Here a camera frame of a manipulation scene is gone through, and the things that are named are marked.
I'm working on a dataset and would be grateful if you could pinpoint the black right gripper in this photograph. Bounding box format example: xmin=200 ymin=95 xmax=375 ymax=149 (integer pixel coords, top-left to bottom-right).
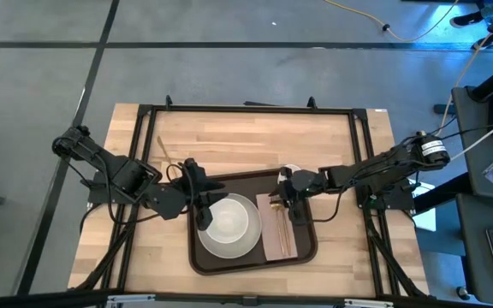
xmin=269 ymin=169 xmax=329 ymax=227

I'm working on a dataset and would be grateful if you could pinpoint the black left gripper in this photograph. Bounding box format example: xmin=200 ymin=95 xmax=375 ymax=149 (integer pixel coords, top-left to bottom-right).
xmin=174 ymin=170 xmax=229 ymax=232

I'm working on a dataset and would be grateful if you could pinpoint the gold fork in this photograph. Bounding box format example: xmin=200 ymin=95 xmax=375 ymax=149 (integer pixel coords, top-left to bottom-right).
xmin=270 ymin=202 xmax=288 ymax=257

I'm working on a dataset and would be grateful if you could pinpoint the white bowl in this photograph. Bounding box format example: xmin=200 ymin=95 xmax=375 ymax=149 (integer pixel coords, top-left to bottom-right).
xmin=206 ymin=198 xmax=250 ymax=245

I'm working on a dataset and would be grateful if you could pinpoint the white mug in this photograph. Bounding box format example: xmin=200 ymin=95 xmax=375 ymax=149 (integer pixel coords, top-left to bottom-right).
xmin=276 ymin=163 xmax=303 ymax=185

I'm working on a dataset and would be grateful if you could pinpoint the pink cloth napkin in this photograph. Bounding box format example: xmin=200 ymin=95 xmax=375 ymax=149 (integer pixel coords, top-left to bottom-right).
xmin=255 ymin=192 xmax=300 ymax=262

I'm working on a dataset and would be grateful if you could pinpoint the white ribbed deep plate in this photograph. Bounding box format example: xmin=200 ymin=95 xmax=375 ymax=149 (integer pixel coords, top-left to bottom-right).
xmin=197 ymin=192 xmax=264 ymax=260

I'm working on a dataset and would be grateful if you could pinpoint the dark brown tray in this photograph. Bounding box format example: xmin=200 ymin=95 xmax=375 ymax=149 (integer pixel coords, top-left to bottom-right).
xmin=187 ymin=168 xmax=318 ymax=276

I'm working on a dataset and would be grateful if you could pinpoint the white floor sheet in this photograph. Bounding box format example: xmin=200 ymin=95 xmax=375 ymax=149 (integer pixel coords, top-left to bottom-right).
xmin=409 ymin=179 xmax=438 ymax=232

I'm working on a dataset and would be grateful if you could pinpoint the black side desk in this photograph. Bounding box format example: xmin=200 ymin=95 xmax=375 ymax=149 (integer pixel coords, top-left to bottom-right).
xmin=450 ymin=85 xmax=493 ymax=201
xmin=454 ymin=192 xmax=493 ymax=308

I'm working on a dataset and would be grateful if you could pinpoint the black rig beam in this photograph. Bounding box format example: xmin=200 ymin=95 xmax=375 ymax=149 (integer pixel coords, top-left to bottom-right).
xmin=0 ymin=289 xmax=493 ymax=308

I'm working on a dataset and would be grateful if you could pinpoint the person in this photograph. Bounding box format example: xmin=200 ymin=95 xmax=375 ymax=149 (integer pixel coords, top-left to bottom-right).
xmin=448 ymin=10 xmax=493 ymax=51

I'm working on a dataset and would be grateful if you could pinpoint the black aluminium table frame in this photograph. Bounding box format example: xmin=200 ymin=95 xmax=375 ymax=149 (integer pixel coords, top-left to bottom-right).
xmin=69 ymin=94 xmax=431 ymax=300

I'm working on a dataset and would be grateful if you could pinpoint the yellow floor cable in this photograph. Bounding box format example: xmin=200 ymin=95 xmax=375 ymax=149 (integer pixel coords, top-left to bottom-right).
xmin=323 ymin=0 xmax=460 ymax=44

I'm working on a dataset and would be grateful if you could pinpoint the white cable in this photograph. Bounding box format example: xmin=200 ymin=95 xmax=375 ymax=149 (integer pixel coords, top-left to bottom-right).
xmin=449 ymin=110 xmax=493 ymax=162

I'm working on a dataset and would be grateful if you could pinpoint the yellow hanging cable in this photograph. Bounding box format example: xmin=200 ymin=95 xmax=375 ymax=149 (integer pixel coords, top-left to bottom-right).
xmin=437 ymin=2 xmax=493 ymax=134

